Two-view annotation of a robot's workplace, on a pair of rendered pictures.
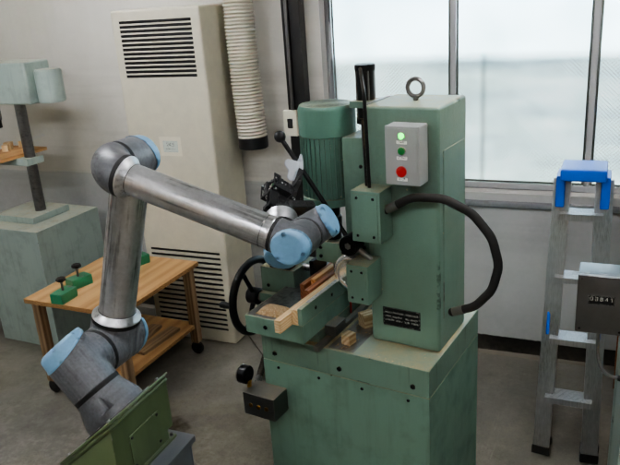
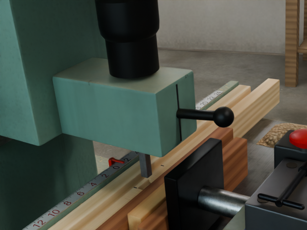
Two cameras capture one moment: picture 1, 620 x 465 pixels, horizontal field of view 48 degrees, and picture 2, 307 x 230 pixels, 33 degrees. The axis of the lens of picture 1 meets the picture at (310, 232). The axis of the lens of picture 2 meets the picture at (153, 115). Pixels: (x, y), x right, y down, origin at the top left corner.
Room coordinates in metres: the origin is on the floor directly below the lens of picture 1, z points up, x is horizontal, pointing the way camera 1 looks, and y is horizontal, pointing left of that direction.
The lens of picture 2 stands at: (2.60, -0.01, 1.24)
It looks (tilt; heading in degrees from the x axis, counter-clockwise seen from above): 24 degrees down; 185
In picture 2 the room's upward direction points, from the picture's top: 6 degrees counter-clockwise
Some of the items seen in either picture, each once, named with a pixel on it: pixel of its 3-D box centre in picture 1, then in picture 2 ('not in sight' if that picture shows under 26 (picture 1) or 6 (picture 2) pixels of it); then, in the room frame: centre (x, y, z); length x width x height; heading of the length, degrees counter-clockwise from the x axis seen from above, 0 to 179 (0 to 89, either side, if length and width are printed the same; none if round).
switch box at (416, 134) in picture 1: (406, 153); not in sight; (1.81, -0.27, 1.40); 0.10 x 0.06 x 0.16; 58
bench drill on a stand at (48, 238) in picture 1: (40, 202); not in sight; (3.84, 1.53, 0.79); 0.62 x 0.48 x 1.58; 63
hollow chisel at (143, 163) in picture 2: not in sight; (144, 155); (2.10, -0.08, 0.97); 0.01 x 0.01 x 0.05; 58
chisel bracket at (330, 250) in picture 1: (339, 252); (125, 108); (2.09, -0.09, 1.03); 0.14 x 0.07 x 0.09; 58
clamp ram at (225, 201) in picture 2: (311, 268); (223, 202); (2.16, 0.00, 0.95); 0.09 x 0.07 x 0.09; 148
